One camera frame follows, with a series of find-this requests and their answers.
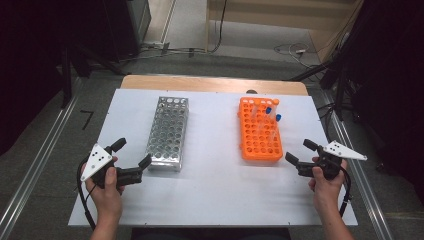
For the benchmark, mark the person's right hand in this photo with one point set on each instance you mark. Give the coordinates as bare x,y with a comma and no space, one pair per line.
328,193

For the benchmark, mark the clear tube with blue cap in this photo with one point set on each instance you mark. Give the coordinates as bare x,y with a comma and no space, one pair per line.
268,110
278,117

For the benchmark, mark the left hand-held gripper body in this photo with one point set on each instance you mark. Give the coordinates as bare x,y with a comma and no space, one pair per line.
96,161

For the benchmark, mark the metal floor rail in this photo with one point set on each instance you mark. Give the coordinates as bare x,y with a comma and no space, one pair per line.
36,146
363,180

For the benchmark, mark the wooden table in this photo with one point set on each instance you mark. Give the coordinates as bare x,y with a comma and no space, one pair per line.
200,83

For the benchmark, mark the silver metal tube rack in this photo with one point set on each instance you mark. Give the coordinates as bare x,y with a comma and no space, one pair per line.
168,133

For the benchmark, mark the clear tube with orange cap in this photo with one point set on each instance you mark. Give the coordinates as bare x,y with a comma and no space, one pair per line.
276,102
256,108

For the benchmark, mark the person's left hand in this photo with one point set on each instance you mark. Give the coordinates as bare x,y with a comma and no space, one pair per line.
106,200

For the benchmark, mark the person's dark clothing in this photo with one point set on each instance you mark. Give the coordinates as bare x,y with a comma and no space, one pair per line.
210,234

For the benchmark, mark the black stand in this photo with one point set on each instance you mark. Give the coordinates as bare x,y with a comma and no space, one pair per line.
66,76
340,90

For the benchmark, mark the white board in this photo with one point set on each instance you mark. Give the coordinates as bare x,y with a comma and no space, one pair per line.
206,193

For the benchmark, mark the orange plastic tube rack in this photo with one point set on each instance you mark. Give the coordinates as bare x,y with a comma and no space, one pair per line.
256,146

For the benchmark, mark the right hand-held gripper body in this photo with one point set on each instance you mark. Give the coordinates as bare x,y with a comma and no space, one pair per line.
343,150

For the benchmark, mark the black curtain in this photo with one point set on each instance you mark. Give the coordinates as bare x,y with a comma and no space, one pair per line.
20,66
400,83

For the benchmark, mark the beige wooden platform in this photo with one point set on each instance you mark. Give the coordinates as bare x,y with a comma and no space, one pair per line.
266,13

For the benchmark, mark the dark cabinet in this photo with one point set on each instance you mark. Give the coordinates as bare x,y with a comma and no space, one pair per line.
123,26

